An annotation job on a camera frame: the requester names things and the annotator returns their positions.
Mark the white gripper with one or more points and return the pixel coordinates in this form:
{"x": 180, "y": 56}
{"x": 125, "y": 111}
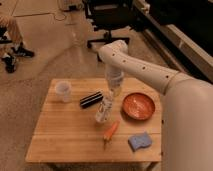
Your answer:
{"x": 115, "y": 90}

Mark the clear plastic bottle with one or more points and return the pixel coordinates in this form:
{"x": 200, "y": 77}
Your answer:
{"x": 104, "y": 109}

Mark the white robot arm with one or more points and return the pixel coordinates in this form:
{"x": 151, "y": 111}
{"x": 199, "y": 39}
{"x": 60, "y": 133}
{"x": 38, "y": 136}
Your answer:
{"x": 187, "y": 128}

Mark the orange red bowl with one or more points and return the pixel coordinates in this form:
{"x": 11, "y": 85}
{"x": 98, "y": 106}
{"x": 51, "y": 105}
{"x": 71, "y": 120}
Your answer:
{"x": 138, "y": 106}

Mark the black striped rectangular block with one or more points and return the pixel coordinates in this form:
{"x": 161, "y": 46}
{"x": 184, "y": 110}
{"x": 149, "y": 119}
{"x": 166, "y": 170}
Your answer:
{"x": 91, "y": 100}

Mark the orange toy carrot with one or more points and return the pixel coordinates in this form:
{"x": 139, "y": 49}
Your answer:
{"x": 109, "y": 133}

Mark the wooden table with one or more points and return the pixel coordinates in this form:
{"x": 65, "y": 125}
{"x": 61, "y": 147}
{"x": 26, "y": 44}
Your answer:
{"x": 66, "y": 133}

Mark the blue sponge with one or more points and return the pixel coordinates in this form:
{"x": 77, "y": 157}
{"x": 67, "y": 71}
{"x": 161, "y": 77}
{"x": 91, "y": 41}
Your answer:
{"x": 140, "y": 141}

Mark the black office chair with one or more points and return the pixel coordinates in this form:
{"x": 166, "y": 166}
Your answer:
{"x": 109, "y": 15}

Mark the dark desk with white edge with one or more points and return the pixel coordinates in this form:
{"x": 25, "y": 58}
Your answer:
{"x": 188, "y": 24}

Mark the black sneaker right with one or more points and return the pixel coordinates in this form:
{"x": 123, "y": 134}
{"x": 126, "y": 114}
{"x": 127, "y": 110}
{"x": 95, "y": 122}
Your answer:
{"x": 21, "y": 51}

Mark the black sneaker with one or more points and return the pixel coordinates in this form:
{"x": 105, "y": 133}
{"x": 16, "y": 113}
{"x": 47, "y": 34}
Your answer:
{"x": 21, "y": 51}
{"x": 10, "y": 63}

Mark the black sneaker left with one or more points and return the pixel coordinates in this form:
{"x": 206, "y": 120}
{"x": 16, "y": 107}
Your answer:
{"x": 10, "y": 63}

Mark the seated person legs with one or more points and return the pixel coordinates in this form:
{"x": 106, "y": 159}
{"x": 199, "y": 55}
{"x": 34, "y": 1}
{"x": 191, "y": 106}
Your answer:
{"x": 11, "y": 25}

